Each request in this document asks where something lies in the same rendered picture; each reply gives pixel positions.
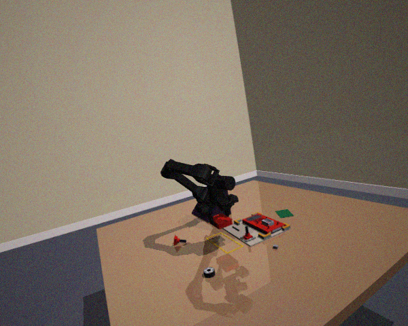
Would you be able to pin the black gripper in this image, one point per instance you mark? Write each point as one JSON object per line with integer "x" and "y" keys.
{"x": 205, "y": 208}

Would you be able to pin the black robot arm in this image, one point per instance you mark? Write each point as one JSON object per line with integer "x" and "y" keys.
{"x": 202, "y": 174}

